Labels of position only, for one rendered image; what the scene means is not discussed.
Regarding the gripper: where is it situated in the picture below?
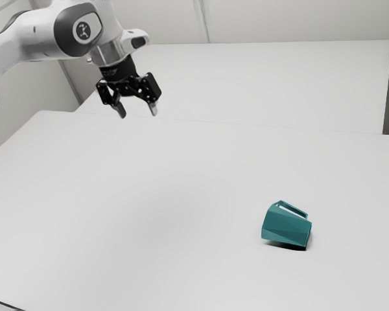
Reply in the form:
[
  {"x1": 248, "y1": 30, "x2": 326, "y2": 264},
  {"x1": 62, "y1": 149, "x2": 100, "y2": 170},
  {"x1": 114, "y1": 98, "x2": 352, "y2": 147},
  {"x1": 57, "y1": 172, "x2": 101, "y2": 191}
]
[{"x1": 95, "y1": 55, "x2": 163, "y2": 119}]

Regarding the teal faceted mug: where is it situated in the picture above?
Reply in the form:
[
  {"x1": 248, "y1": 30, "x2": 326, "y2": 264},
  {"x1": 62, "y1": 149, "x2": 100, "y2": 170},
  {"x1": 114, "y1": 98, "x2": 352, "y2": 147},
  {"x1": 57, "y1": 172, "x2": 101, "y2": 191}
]
[{"x1": 261, "y1": 200, "x2": 312, "y2": 252}]

